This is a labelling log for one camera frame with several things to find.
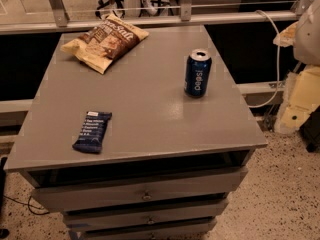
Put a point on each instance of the metal railing frame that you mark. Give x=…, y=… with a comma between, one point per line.
x=42, y=16

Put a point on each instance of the grey drawer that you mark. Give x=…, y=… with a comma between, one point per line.
x=147, y=214
x=156, y=231
x=160, y=187

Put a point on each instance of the dark blue snack bar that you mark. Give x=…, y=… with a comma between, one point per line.
x=92, y=132

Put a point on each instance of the grey drawer cabinet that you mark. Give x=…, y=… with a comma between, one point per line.
x=155, y=129

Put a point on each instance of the middle grey drawer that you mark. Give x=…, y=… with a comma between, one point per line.
x=147, y=214

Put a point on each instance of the blue pepsi can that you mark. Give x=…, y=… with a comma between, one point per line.
x=198, y=68

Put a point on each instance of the brown chip bag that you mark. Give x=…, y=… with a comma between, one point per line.
x=101, y=46

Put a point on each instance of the bottom grey drawer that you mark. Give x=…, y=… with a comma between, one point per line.
x=156, y=231

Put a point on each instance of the top grey drawer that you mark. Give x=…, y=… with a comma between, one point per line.
x=160, y=187

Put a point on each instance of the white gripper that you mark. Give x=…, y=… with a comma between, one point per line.
x=308, y=37

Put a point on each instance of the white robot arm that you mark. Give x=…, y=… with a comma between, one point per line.
x=304, y=36

